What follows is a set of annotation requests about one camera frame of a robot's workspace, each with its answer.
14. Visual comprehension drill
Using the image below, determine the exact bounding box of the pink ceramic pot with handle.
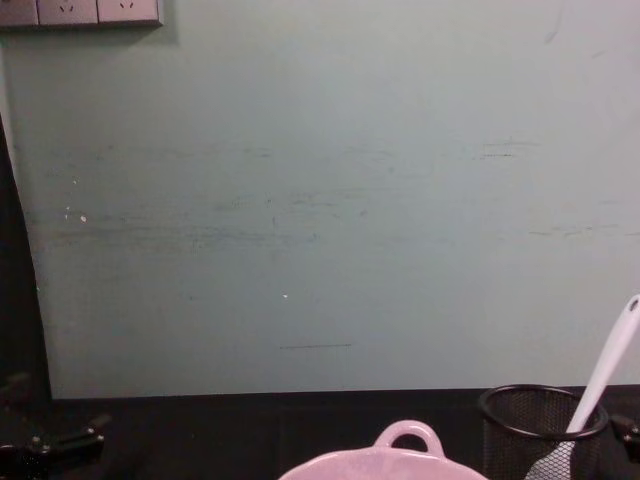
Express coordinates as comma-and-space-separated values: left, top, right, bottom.
277, 419, 489, 480

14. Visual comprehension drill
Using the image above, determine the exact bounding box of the grey wall socket plate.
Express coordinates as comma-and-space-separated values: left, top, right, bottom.
0, 0, 40, 26
38, 0, 99, 26
97, 0, 162, 24

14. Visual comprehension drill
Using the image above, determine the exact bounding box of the black hanging drape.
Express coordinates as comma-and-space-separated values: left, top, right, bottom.
0, 115, 54, 401

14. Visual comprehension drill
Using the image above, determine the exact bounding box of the black table cloth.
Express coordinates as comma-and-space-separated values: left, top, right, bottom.
0, 388, 640, 480

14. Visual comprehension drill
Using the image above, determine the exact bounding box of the white handled spatula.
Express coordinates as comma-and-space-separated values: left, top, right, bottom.
527, 293, 640, 480

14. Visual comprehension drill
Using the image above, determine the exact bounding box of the black wire mesh holder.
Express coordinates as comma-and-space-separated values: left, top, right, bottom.
478, 383, 612, 480

